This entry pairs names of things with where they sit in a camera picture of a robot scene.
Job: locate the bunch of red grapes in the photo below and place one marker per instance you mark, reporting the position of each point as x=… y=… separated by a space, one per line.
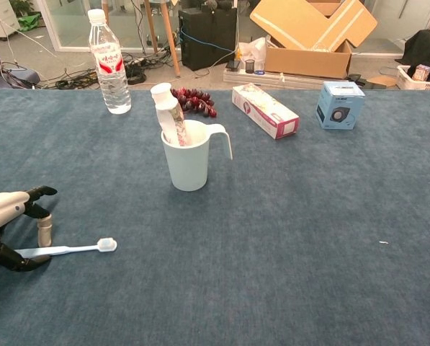
x=196 y=102

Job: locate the black mesh pen holder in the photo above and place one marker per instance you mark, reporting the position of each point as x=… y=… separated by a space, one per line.
x=249 y=66

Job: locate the open cardboard box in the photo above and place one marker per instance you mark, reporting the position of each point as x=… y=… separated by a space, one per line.
x=308 y=61

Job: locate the stack of aluminium rails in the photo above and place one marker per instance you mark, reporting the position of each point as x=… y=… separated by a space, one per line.
x=250 y=77

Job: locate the white plastic bag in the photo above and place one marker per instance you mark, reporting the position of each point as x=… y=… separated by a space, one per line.
x=254 y=48

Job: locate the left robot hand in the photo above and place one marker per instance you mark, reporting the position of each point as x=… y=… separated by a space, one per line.
x=2 y=210

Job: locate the floral toothpaste tube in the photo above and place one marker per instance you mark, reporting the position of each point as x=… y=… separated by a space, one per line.
x=171 y=119

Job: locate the blue felt table mat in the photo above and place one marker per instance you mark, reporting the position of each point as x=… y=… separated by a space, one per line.
x=272 y=234

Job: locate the green bag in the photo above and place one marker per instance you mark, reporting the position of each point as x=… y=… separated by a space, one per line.
x=29 y=21

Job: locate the light blue toothbrush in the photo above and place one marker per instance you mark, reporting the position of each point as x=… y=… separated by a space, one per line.
x=78 y=248

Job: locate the black computer tower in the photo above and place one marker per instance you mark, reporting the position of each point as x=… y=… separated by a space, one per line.
x=207 y=39

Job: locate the small printed carton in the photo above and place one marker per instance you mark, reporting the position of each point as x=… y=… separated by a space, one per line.
x=421 y=72

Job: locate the clear water bottle red label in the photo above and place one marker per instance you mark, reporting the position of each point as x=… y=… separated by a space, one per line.
x=110 y=79

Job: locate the blue speaker box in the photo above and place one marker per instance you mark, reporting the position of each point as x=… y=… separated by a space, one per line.
x=339 y=108

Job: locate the wooden table leg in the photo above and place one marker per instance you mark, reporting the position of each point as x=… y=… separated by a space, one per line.
x=169 y=36
x=150 y=25

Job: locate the pink floral long box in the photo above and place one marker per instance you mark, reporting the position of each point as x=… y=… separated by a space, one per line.
x=261 y=111

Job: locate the white plastic basket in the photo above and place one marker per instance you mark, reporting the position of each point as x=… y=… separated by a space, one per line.
x=405 y=81

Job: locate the black cloth cover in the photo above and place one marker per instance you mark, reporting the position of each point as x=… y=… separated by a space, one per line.
x=427 y=47

